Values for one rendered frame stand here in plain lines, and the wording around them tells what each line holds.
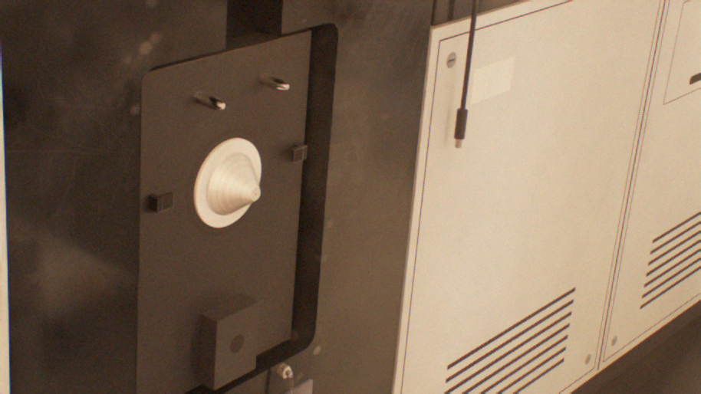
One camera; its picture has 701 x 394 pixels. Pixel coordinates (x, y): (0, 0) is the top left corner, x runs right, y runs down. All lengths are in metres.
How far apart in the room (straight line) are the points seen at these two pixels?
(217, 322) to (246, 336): 0.04
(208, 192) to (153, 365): 0.12
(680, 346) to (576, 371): 0.32
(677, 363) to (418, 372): 0.62
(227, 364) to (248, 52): 0.22
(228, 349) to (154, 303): 0.08
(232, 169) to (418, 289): 0.29
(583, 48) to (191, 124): 0.49
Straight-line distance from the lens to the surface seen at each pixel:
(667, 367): 1.69
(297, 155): 0.90
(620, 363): 1.63
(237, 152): 0.86
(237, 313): 0.90
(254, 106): 0.87
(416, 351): 1.13
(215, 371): 0.91
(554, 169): 1.23
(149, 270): 0.84
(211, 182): 0.85
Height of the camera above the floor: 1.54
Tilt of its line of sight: 23 degrees down
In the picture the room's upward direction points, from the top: 5 degrees clockwise
